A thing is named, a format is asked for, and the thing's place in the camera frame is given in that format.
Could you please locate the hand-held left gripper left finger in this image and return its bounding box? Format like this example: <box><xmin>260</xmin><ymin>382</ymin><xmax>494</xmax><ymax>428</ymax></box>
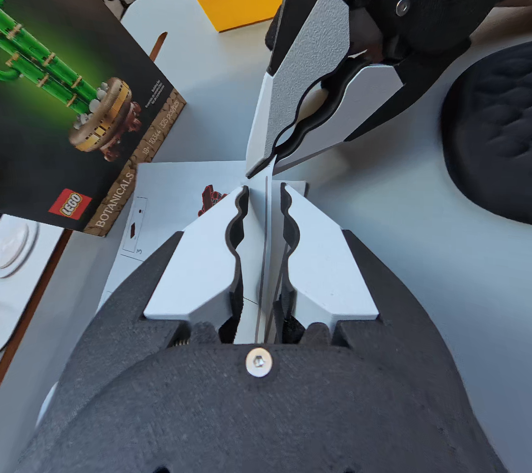
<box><xmin>142</xmin><ymin>185</ymin><xmax>250</xmax><ymax>344</ymax></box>

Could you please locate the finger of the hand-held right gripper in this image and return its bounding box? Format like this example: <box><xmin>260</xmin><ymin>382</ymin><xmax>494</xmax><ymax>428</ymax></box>
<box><xmin>245</xmin><ymin>0</ymin><xmax>351</xmax><ymax>180</ymax></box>
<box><xmin>272</xmin><ymin>58</ymin><xmax>406</xmax><ymax>175</ymax></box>

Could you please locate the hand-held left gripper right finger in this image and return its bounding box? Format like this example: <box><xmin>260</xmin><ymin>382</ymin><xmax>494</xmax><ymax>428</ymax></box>
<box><xmin>280</xmin><ymin>182</ymin><xmax>380</xmax><ymax>341</ymax></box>

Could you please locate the white instruction booklet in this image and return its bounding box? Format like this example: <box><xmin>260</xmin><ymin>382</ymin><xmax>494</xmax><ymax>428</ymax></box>
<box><xmin>98</xmin><ymin>160</ymin><xmax>310</xmax><ymax>345</ymax></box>

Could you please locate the grey desk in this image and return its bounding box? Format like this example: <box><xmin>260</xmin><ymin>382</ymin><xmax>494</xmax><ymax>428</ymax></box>
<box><xmin>0</xmin><ymin>0</ymin><xmax>532</xmax><ymax>473</ymax></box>

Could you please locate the person's right hand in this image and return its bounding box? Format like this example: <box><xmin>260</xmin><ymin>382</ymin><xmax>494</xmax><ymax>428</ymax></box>
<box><xmin>298</xmin><ymin>88</ymin><xmax>330</xmax><ymax>122</ymax></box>

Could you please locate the black textured wrist rest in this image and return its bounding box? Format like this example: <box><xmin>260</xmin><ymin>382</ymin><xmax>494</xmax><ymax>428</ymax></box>
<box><xmin>441</xmin><ymin>40</ymin><xmax>532</xmax><ymax>226</ymax></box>

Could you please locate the white plate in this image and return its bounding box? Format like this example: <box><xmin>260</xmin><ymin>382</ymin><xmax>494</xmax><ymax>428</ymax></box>
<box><xmin>0</xmin><ymin>214</ymin><xmax>39</xmax><ymax>279</ymax></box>

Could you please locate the black brick set box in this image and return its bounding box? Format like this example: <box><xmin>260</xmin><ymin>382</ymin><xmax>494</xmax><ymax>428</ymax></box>
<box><xmin>0</xmin><ymin>0</ymin><xmax>186</xmax><ymax>237</ymax></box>

